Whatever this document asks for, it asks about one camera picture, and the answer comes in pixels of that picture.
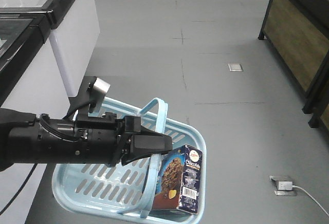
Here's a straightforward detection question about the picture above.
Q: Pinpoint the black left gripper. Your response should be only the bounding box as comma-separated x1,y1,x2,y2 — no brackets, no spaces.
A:
75,112,173,166

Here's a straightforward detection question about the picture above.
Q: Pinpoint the blue chocolate cookie box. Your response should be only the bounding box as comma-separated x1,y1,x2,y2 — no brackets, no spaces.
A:
152,144,203,214

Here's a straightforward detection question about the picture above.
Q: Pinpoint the light blue plastic basket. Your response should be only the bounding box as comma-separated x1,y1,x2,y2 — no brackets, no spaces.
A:
52,98,206,223

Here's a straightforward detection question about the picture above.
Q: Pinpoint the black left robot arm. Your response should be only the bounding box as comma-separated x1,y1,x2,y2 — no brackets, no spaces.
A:
1,108,173,171

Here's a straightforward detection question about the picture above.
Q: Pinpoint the small steel floor socket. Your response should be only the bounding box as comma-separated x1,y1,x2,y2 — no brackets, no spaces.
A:
228,63,243,72

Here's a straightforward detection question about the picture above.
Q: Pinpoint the near white chest freezer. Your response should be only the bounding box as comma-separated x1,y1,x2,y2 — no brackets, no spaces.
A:
1,14,69,223

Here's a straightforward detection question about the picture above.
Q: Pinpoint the white chest freezer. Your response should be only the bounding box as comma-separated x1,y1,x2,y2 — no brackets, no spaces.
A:
1,0,100,97
1,14,69,223

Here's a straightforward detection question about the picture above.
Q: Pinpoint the far white chest freezer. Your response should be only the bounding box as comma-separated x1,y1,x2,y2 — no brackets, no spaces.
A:
1,0,100,97

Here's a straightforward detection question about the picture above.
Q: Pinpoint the white power adapter plug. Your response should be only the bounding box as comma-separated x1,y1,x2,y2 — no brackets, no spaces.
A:
277,181,293,191

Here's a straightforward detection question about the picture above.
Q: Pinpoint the open steel floor socket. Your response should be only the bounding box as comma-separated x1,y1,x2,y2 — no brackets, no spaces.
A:
269,175,297,196

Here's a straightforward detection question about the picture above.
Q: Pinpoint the wooden black-framed display stand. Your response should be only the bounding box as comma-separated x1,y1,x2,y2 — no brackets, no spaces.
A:
258,0,328,114

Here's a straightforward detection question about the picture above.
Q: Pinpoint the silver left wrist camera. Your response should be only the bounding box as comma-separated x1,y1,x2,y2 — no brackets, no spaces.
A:
88,77,111,113

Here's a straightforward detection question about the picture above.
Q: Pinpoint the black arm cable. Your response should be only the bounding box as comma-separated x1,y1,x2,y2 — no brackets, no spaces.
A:
0,163,38,217

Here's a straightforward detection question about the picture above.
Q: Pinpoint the white power cable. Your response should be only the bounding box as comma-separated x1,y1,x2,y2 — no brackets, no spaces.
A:
291,185,329,218

